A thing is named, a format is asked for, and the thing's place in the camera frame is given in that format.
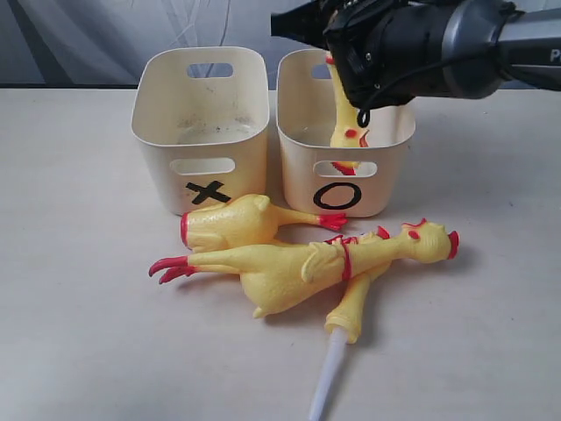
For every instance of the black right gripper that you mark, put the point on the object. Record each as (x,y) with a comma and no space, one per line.
(385,51)

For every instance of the large whole yellow rubber chicken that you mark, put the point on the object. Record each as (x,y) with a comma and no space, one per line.
(346,132)

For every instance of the headless yellow rubber chicken body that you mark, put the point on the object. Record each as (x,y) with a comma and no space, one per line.
(250,219)

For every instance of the broken chicken head with tube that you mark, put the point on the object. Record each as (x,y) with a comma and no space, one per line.
(344,325)

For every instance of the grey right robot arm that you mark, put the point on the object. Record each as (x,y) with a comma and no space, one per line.
(487,43)

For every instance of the cream bin marked X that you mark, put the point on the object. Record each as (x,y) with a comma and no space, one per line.
(201,116)

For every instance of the cream bin marked O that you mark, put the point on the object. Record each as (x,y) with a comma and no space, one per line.
(321,178)

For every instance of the white backdrop curtain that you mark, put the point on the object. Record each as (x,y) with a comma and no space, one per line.
(70,44)

